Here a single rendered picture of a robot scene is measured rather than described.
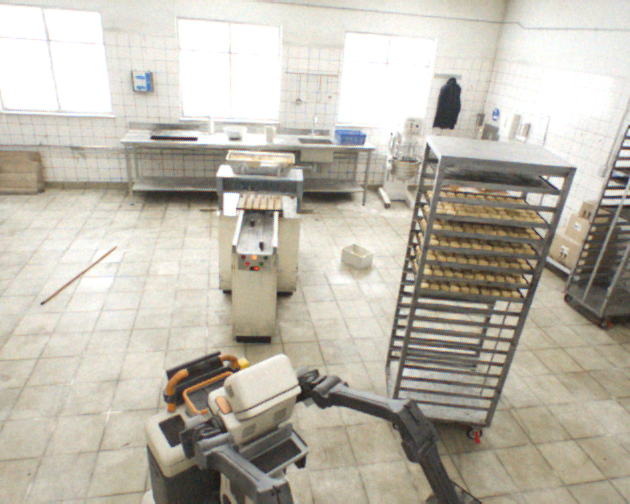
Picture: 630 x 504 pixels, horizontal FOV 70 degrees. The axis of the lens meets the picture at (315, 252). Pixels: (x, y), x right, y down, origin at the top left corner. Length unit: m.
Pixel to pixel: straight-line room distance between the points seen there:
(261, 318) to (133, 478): 1.39
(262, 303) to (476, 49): 5.58
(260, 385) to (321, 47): 5.94
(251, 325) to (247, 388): 2.16
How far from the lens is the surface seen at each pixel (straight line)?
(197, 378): 2.11
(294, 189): 3.91
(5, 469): 3.26
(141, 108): 7.00
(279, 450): 1.74
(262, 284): 3.41
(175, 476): 2.06
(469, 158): 2.30
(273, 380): 1.51
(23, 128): 7.45
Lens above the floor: 2.30
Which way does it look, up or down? 26 degrees down
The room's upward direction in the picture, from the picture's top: 5 degrees clockwise
